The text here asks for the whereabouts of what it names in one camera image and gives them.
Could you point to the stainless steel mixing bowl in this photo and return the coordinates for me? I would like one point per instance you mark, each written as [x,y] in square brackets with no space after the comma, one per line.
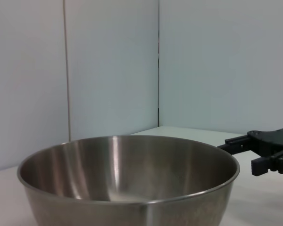
[132,179]

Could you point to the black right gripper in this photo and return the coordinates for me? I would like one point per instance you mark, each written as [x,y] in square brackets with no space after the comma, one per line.
[276,143]

